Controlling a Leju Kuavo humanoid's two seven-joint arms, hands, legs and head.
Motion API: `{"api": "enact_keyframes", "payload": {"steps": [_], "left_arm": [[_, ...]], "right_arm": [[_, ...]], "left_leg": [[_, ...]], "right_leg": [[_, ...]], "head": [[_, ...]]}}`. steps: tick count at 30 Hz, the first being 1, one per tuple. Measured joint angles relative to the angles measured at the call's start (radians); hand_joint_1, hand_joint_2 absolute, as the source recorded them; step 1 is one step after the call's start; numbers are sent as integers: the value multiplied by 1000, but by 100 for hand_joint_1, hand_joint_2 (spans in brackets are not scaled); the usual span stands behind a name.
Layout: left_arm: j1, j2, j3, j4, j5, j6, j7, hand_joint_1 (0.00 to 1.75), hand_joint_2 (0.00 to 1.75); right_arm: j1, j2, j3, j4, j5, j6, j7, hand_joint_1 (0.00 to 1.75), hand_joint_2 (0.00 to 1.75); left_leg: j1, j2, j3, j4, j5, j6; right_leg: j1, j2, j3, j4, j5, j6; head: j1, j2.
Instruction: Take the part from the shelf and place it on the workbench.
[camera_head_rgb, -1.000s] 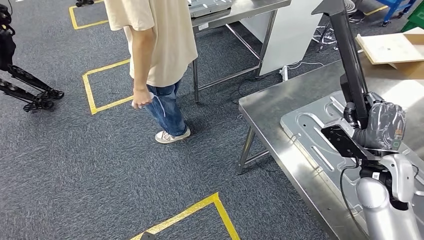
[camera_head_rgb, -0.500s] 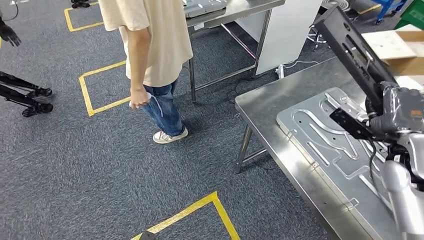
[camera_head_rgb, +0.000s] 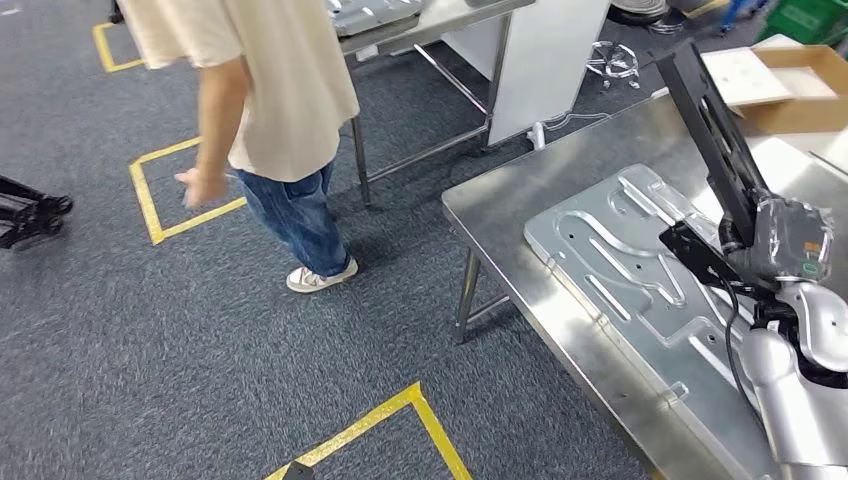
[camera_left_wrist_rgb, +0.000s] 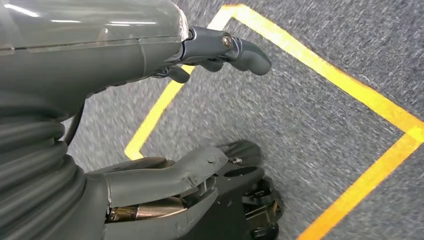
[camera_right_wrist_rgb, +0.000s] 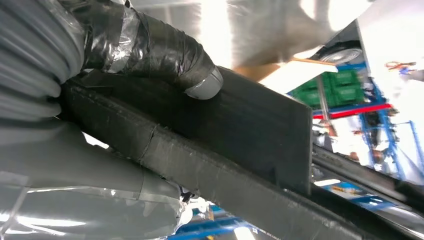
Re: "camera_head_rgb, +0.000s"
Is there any stamped metal panel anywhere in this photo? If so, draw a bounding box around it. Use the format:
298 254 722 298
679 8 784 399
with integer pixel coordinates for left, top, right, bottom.
327 0 425 38
523 163 780 432

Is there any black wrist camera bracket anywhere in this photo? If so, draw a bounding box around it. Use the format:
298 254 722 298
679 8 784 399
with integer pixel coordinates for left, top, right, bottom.
659 221 780 303

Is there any black plastic panel part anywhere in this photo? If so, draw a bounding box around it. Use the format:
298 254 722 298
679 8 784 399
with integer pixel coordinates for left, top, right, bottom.
652 40 773 248

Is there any black wheeled trolley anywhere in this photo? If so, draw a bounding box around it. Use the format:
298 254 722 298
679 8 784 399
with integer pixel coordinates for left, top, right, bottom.
0 175 75 252

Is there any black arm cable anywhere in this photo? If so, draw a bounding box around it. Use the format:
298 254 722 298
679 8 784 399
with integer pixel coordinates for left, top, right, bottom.
720 278 763 415

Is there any green plastic crate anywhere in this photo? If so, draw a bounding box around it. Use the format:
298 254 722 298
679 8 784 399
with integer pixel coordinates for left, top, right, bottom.
755 0 848 48

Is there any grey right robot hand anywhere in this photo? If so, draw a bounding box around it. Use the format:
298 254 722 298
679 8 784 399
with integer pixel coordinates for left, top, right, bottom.
718 195 835 285

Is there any white cabinet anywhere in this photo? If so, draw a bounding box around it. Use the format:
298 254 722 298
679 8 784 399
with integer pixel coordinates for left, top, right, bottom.
440 0 612 148

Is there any chrome chair base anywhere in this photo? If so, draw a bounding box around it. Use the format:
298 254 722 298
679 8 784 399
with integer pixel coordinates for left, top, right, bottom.
586 40 642 89

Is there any yellow floor tape square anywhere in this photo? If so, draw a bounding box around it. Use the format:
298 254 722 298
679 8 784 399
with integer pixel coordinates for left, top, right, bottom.
92 21 145 73
264 382 473 480
129 137 248 246

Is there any steel table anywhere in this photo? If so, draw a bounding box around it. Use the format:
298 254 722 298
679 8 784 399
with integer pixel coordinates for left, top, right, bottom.
327 0 538 208

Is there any person's hand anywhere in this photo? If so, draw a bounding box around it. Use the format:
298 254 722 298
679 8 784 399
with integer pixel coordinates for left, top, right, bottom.
174 166 230 210

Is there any person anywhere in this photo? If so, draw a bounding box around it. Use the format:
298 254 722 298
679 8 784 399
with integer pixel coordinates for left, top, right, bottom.
115 0 362 295

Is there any cardboard box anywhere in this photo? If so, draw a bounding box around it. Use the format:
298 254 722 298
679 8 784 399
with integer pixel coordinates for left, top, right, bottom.
700 44 848 137

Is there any white power cable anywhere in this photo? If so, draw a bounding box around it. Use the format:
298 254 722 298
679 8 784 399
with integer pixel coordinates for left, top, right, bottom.
526 111 612 152

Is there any steel workbench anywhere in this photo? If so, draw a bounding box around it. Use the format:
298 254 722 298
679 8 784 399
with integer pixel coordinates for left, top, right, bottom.
441 92 848 480

